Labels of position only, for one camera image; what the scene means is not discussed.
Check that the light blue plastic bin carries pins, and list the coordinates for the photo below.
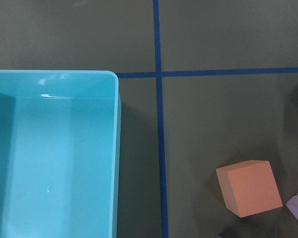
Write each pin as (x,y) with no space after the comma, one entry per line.
(59,153)

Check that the orange foam block left side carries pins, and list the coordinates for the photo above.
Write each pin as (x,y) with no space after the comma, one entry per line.
(249,187)

